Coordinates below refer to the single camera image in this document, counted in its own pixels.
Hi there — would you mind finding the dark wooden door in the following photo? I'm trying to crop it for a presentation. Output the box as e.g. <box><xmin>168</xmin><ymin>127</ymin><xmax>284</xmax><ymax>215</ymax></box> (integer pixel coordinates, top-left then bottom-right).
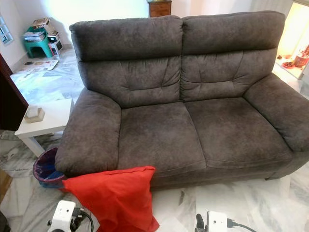
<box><xmin>0</xmin><ymin>56</ymin><xmax>29</xmax><ymax>131</ymax></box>

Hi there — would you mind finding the beige tissue box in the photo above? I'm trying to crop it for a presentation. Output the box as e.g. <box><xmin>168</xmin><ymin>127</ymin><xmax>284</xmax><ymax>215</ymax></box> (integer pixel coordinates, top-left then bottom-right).
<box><xmin>24</xmin><ymin>105</ymin><xmax>45</xmax><ymax>123</ymax></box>

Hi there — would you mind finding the small open cardboard box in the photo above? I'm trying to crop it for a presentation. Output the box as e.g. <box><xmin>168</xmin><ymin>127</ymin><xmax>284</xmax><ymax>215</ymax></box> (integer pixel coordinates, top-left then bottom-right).
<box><xmin>32</xmin><ymin>18</ymin><xmax>51</xmax><ymax>29</ymax></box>

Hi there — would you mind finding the green plastic stool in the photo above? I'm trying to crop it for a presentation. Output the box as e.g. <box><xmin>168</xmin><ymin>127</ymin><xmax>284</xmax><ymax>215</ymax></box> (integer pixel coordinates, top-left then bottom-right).
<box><xmin>23</xmin><ymin>27</ymin><xmax>54</xmax><ymax>58</ymax></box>

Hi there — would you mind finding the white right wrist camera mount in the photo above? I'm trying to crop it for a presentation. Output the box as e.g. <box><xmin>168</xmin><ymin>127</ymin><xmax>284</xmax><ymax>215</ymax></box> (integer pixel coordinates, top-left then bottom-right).
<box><xmin>207</xmin><ymin>211</ymin><xmax>228</xmax><ymax>232</ymax></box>

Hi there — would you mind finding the printed paper sheet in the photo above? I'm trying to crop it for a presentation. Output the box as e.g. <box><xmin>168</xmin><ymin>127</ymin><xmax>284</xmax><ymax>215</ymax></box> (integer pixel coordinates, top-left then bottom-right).
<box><xmin>21</xmin><ymin>59</ymin><xmax>59</xmax><ymax>73</ymax></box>

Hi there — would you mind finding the small white appliance box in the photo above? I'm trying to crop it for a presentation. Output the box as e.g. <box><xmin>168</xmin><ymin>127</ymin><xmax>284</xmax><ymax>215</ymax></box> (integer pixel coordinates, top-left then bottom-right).
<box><xmin>46</xmin><ymin>32</ymin><xmax>63</xmax><ymax>56</ymax></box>

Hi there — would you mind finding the blue waste bin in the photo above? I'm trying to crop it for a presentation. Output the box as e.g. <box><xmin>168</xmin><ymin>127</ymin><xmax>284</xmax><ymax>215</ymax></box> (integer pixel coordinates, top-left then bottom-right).
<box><xmin>33</xmin><ymin>146</ymin><xmax>66</xmax><ymax>188</ymax></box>

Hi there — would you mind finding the wooden cabinet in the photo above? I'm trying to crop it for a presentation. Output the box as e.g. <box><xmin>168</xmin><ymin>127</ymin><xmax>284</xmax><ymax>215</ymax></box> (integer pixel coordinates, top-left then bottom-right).
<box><xmin>148</xmin><ymin>0</ymin><xmax>172</xmax><ymax>18</ymax></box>

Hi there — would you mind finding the louvre window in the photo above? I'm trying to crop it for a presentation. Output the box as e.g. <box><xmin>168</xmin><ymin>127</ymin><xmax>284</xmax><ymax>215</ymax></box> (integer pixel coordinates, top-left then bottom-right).
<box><xmin>0</xmin><ymin>16</ymin><xmax>14</xmax><ymax>45</ymax></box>

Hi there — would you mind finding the white side table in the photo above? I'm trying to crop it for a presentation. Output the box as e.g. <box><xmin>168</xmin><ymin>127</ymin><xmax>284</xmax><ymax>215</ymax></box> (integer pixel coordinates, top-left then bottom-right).
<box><xmin>14</xmin><ymin>99</ymin><xmax>74</xmax><ymax>157</ymax></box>

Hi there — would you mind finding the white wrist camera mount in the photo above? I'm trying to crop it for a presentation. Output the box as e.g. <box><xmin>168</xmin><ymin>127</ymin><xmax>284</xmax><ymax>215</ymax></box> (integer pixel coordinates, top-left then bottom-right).
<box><xmin>51</xmin><ymin>200</ymin><xmax>78</xmax><ymax>232</ymax></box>
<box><xmin>207</xmin><ymin>211</ymin><xmax>228</xmax><ymax>232</ymax></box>

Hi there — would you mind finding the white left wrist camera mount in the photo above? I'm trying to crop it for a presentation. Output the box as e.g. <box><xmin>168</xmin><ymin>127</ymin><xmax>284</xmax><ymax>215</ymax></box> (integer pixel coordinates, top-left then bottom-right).
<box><xmin>51</xmin><ymin>200</ymin><xmax>78</xmax><ymax>232</ymax></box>

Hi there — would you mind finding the red jar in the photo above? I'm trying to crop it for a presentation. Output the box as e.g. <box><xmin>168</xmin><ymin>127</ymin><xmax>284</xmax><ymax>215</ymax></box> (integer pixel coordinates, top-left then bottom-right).
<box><xmin>294</xmin><ymin>46</ymin><xmax>309</xmax><ymax>68</ymax></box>

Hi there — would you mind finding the stack of books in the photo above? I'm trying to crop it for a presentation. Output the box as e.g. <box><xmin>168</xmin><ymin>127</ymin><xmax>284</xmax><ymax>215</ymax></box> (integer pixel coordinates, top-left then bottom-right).
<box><xmin>24</xmin><ymin>30</ymin><xmax>46</xmax><ymax>42</ymax></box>

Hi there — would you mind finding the red pillow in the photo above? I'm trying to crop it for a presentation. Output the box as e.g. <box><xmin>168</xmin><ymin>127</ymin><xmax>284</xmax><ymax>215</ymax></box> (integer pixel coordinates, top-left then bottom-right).
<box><xmin>60</xmin><ymin>166</ymin><xmax>160</xmax><ymax>232</ymax></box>

